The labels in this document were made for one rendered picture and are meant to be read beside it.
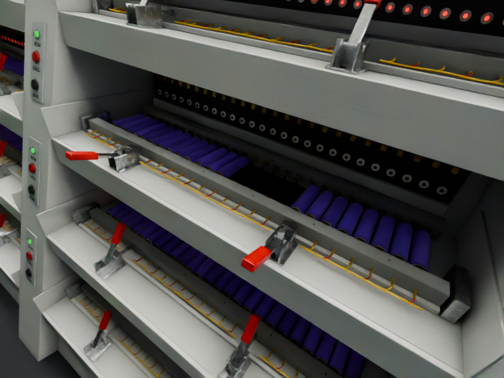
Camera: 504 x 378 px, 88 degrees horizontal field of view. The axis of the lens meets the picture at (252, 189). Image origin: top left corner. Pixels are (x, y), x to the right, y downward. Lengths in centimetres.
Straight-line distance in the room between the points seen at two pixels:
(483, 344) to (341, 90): 22
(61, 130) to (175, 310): 36
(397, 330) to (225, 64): 30
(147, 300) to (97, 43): 39
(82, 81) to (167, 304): 40
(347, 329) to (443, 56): 26
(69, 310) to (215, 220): 48
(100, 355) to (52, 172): 36
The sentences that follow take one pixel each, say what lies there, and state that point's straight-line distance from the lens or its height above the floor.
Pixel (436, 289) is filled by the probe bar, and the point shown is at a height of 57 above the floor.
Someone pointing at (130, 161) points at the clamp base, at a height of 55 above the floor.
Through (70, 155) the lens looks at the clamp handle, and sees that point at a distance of 39.
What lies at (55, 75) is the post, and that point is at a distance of 55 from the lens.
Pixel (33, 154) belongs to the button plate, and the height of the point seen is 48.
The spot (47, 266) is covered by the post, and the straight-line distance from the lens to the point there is 69.
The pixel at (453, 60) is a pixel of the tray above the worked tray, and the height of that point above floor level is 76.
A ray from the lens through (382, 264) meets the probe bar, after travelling 30.
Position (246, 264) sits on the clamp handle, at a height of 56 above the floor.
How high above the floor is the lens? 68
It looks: 17 degrees down
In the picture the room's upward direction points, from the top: 17 degrees clockwise
